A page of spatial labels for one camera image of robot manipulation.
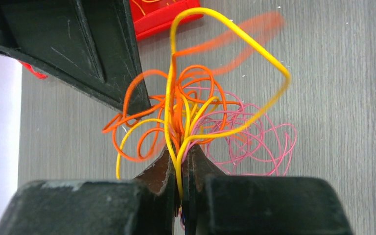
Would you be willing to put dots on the red compartment bin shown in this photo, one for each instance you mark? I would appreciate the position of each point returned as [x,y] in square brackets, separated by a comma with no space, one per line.
[151,17]

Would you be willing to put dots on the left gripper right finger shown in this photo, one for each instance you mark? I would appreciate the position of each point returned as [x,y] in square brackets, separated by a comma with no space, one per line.
[215,203]

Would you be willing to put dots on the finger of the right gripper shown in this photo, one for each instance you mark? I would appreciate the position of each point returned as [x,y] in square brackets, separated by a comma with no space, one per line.
[88,44]

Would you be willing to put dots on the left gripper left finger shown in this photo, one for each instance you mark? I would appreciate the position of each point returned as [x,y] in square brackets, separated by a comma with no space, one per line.
[144,205]

